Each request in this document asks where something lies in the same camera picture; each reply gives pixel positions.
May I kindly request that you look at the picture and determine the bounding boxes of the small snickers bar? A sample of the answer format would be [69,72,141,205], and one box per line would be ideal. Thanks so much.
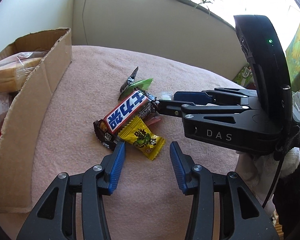
[93,89,158,151]

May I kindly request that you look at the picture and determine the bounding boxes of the yellow candy packet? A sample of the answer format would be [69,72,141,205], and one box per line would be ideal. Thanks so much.
[118,116,165,161]

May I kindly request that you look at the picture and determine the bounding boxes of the bagged sliced bread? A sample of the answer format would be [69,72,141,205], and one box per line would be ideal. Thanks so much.
[0,51,47,93]

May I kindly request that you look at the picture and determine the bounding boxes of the white gloved right hand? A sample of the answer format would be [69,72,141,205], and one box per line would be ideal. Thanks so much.
[235,147,300,216]

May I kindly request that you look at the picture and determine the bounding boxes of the clear green candy packet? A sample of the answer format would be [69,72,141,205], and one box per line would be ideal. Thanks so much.
[157,92,174,100]

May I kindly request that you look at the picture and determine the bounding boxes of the green leaf-shaped packet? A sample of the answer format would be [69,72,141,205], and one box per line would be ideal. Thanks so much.
[126,78,153,93]

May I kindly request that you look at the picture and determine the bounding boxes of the dark foil snack packet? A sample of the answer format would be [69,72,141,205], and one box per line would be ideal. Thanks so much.
[118,67,139,100]

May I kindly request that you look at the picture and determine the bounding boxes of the green snack bag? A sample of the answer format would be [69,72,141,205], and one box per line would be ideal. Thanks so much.
[233,64,254,88]

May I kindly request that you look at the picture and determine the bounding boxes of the brown cardboard box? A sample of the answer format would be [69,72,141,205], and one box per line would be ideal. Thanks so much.
[0,28,72,213]

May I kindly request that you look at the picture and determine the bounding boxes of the pink table cloth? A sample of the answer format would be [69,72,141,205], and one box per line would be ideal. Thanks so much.
[0,45,277,240]

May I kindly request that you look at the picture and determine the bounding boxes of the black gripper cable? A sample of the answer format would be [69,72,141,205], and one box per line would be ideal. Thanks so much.
[261,152,287,209]

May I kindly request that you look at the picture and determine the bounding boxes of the landscape wall painting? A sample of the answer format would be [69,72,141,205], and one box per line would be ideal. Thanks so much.
[286,24,300,92]

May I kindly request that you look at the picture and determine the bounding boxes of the white cable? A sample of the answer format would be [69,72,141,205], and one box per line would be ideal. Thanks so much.
[81,0,89,46]

